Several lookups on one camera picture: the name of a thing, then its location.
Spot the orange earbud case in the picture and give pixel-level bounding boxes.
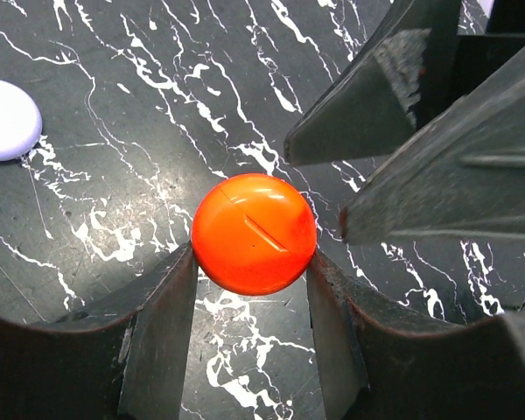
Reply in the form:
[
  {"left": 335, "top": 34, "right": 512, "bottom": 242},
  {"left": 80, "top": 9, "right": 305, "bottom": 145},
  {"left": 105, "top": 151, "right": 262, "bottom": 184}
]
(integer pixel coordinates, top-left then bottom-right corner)
[{"left": 191, "top": 173, "right": 317, "bottom": 296}]

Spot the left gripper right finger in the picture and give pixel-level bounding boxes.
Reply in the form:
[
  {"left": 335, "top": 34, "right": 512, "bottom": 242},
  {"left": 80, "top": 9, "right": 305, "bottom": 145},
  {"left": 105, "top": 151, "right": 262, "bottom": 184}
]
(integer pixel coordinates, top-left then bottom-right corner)
[{"left": 307, "top": 252, "right": 525, "bottom": 419}]

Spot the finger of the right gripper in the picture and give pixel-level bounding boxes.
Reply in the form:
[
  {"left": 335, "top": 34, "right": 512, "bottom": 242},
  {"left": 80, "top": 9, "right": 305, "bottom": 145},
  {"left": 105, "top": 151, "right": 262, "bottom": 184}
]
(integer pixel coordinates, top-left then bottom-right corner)
[
  {"left": 284, "top": 0, "right": 461, "bottom": 165},
  {"left": 339, "top": 46, "right": 525, "bottom": 244}
]

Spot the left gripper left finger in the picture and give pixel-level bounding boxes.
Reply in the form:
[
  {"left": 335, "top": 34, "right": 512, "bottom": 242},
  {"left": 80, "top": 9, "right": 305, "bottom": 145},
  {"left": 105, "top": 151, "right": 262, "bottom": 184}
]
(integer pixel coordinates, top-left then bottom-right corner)
[{"left": 0, "top": 244, "right": 198, "bottom": 419}]

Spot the purple earbud case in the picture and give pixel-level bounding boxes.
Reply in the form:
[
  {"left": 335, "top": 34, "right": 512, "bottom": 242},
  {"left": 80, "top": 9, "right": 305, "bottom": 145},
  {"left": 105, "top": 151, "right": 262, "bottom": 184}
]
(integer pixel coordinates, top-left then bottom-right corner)
[{"left": 0, "top": 80, "right": 43, "bottom": 162}]

